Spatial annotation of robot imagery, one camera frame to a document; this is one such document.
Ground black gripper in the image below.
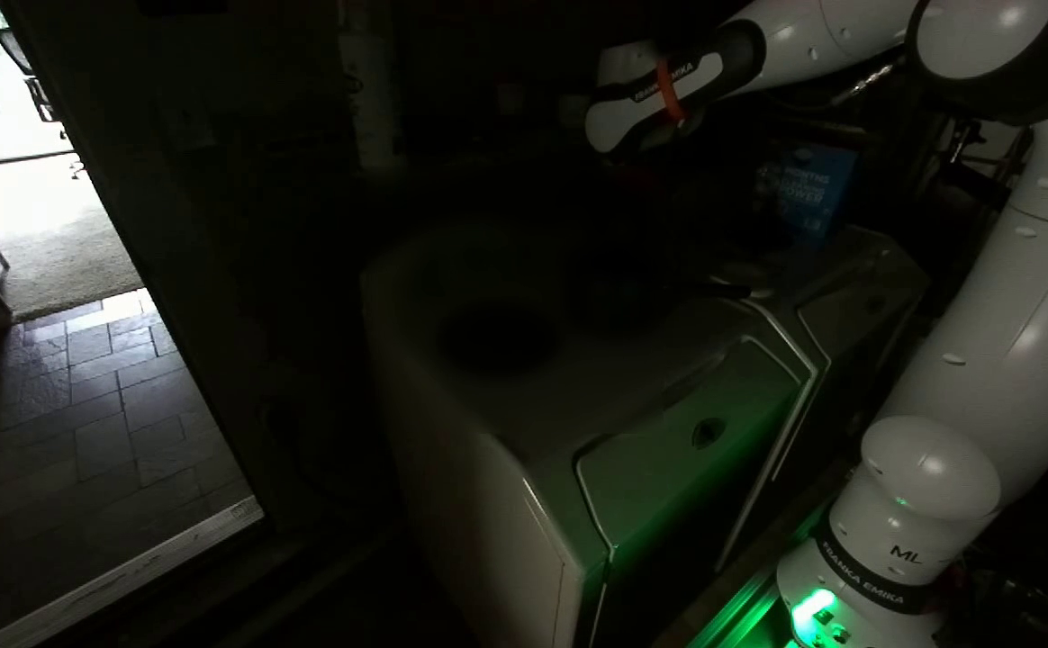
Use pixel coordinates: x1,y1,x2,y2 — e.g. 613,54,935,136
595,145,674,248

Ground white toy stove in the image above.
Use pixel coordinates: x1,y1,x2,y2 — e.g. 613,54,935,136
356,211,932,648

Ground blue box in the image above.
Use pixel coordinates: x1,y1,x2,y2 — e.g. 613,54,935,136
759,141,861,246

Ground round stove knob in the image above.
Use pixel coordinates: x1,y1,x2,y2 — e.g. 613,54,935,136
689,412,727,448

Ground white vertical pipe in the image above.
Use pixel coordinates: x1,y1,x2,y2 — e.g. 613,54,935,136
338,0,408,176

